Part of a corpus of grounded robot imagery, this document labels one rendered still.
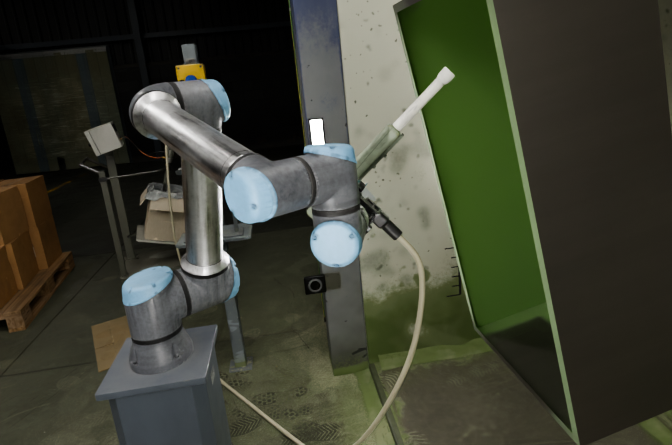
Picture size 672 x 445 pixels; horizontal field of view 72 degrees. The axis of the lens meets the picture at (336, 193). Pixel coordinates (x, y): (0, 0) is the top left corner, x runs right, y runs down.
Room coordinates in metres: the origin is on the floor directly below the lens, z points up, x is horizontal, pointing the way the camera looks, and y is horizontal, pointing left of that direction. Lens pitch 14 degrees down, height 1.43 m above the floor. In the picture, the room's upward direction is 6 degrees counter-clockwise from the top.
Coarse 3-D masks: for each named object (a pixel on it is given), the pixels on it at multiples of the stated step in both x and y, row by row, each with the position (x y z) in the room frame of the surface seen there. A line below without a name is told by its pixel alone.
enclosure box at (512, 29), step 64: (448, 0) 1.56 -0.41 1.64; (512, 0) 0.95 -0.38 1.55; (576, 0) 0.97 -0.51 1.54; (640, 0) 0.99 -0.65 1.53; (448, 64) 1.56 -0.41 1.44; (512, 64) 0.95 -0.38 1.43; (576, 64) 0.97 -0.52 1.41; (640, 64) 0.99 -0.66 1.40; (448, 128) 1.56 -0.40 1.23; (512, 128) 0.97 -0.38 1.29; (576, 128) 0.97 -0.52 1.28; (640, 128) 0.99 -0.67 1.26; (448, 192) 1.56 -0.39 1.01; (512, 192) 1.59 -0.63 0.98; (576, 192) 0.97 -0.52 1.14; (640, 192) 1.00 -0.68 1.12; (512, 256) 1.59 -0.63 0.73; (576, 256) 0.98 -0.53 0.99; (640, 256) 1.00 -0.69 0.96; (512, 320) 1.56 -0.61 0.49; (576, 320) 0.98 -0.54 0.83; (640, 320) 1.00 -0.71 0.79; (576, 384) 0.98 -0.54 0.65; (640, 384) 1.00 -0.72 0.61
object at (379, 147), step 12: (444, 72) 1.06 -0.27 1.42; (432, 84) 1.07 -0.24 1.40; (444, 84) 1.07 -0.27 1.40; (420, 96) 1.08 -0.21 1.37; (432, 96) 1.07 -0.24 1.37; (408, 108) 1.09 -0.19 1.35; (420, 108) 1.08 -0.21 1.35; (396, 120) 1.09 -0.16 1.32; (408, 120) 1.08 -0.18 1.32; (384, 132) 1.08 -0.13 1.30; (396, 132) 1.08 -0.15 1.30; (372, 144) 1.09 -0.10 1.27; (384, 144) 1.08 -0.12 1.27; (360, 156) 1.09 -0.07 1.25; (372, 156) 1.09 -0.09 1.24; (384, 156) 1.09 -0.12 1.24; (360, 168) 1.09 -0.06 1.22; (360, 180) 1.10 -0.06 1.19; (384, 216) 1.09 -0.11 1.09; (384, 228) 1.09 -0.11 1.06; (396, 228) 1.09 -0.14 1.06
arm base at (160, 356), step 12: (168, 336) 1.25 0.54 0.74; (180, 336) 1.29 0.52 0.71; (132, 348) 1.26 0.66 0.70; (144, 348) 1.23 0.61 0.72; (156, 348) 1.23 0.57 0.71; (168, 348) 1.24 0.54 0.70; (180, 348) 1.26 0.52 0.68; (192, 348) 1.31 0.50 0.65; (132, 360) 1.25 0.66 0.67; (144, 360) 1.22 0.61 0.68; (156, 360) 1.22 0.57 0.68; (168, 360) 1.23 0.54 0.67; (180, 360) 1.25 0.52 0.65; (144, 372) 1.21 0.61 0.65; (156, 372) 1.21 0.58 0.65
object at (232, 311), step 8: (184, 48) 2.16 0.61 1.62; (192, 48) 2.17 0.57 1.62; (184, 56) 2.16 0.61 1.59; (192, 56) 2.17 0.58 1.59; (184, 64) 2.16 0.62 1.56; (224, 224) 2.20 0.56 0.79; (224, 248) 2.17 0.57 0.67; (232, 304) 2.17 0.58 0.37; (232, 312) 2.17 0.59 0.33; (232, 320) 2.16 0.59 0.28; (240, 320) 2.22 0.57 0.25; (232, 328) 2.16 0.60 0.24; (240, 328) 2.17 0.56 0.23; (232, 336) 2.16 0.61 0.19; (240, 336) 2.17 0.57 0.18; (232, 344) 2.16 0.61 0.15; (240, 344) 2.17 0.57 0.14; (240, 352) 2.17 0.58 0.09; (240, 360) 2.17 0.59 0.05
